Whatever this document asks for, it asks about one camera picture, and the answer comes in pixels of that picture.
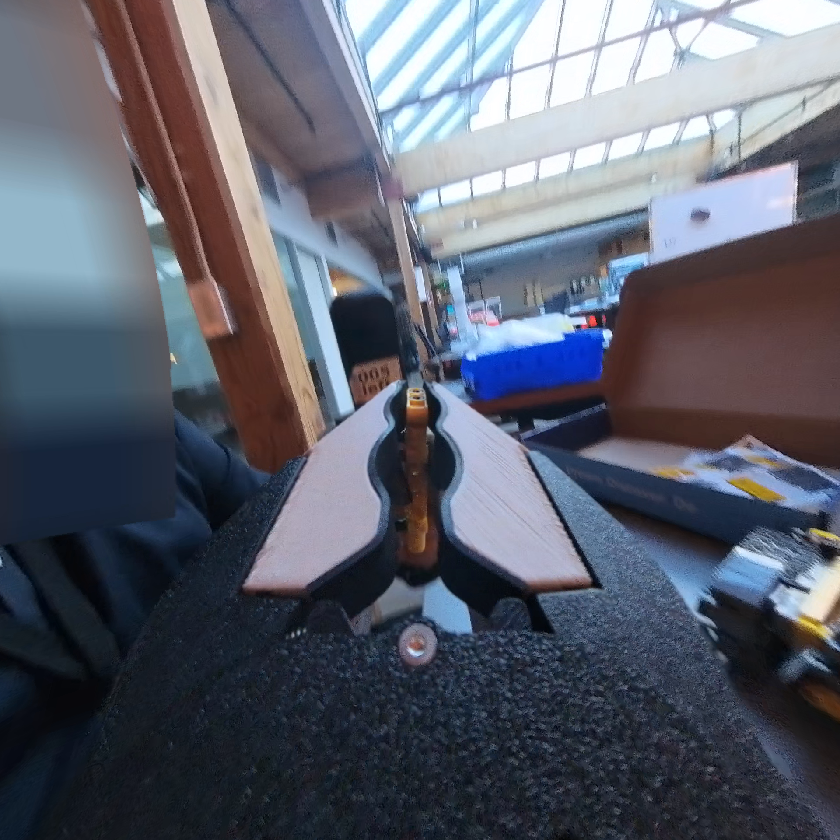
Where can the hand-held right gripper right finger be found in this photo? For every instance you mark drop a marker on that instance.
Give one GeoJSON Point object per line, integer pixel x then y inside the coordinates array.
{"type": "Point", "coordinates": [512, 512]}

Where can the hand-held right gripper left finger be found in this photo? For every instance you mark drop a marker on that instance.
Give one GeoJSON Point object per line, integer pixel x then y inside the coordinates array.
{"type": "Point", "coordinates": [322, 512]}

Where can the yellow toy beam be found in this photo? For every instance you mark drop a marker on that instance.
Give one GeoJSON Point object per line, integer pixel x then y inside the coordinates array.
{"type": "Point", "coordinates": [418, 466]}

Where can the grey desk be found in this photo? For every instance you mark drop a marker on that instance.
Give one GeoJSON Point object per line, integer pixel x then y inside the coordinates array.
{"type": "Point", "coordinates": [683, 551]}

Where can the wooden table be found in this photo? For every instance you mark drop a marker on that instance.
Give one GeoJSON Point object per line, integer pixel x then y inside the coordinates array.
{"type": "Point", "coordinates": [538, 398]}

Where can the navy box base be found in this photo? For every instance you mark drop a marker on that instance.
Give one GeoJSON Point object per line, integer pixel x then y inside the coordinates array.
{"type": "Point", "coordinates": [630, 492]}

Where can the blue plastic bin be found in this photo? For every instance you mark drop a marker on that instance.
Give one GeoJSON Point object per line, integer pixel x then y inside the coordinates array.
{"type": "Point", "coordinates": [532, 365]}

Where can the white plastic bag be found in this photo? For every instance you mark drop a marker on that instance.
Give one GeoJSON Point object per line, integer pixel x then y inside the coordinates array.
{"type": "Point", "coordinates": [519, 332]}

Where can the person's dark blue jacket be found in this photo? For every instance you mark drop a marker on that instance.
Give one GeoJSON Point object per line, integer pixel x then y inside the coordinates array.
{"type": "Point", "coordinates": [92, 604]}

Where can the printed booklet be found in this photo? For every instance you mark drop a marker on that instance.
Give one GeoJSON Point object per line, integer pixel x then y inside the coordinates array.
{"type": "Point", "coordinates": [761, 473]}

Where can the open cardboard box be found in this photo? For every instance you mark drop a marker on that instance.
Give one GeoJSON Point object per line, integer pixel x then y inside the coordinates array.
{"type": "Point", "coordinates": [735, 341]}

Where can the yellow grey toy bulldozer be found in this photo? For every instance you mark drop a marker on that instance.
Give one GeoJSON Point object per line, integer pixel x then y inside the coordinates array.
{"type": "Point", "coordinates": [775, 617]}

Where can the white whiteboard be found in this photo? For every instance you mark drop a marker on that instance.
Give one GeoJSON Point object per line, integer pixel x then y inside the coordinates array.
{"type": "Point", "coordinates": [722, 210]}

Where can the wooden post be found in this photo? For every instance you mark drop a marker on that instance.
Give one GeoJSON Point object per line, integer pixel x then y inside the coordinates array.
{"type": "Point", "coordinates": [223, 236]}

